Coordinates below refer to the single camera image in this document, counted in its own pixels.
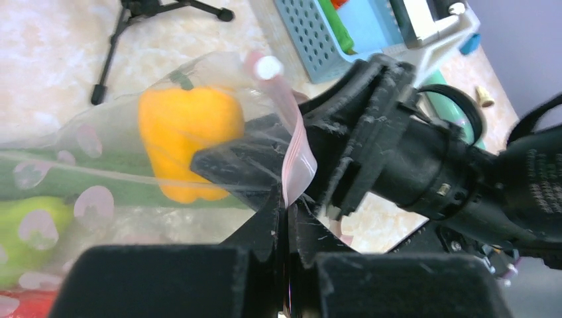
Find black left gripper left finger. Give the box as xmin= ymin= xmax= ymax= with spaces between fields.
xmin=49 ymin=187 xmax=286 ymax=317

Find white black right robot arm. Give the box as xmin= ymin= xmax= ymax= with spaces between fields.
xmin=299 ymin=54 xmax=561 ymax=269

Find clear pink zip top bag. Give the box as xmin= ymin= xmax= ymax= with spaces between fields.
xmin=1 ymin=52 xmax=317 ymax=317

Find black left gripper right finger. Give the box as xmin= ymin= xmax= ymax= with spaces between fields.
xmin=288 ymin=203 xmax=511 ymax=317

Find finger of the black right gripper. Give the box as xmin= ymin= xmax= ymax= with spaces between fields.
xmin=190 ymin=114 xmax=290 ymax=211

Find teal cylinder roller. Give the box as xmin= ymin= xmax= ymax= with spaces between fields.
xmin=423 ymin=71 xmax=486 ymax=150

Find yellow bell pepper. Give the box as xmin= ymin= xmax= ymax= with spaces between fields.
xmin=137 ymin=71 xmax=245 ymax=204

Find blue cube block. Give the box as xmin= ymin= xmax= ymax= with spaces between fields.
xmin=459 ymin=33 xmax=481 ymax=56

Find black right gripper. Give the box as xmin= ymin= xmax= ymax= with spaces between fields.
xmin=303 ymin=54 xmax=453 ymax=220

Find small wooden cylinder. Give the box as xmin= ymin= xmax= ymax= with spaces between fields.
xmin=475 ymin=86 xmax=495 ymax=108

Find light blue perforated plastic basket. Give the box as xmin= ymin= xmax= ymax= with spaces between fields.
xmin=274 ymin=1 xmax=398 ymax=83

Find wrinkled orange-red chili pepper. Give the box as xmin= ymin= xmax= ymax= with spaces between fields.
xmin=330 ymin=0 xmax=348 ymax=9

